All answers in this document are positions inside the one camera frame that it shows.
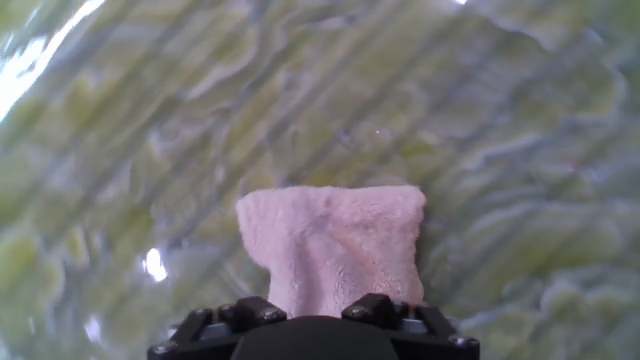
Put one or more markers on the pink fluffy cloth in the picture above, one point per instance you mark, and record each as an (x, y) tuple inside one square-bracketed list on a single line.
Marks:
[(330, 240)]

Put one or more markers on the green marble pattern mat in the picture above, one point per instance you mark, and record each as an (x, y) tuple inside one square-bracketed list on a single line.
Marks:
[(450, 125)]

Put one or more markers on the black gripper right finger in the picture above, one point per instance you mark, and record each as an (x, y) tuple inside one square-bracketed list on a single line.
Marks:
[(380, 310)]

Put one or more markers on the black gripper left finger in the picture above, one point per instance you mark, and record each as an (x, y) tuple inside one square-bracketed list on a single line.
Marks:
[(250, 312)]

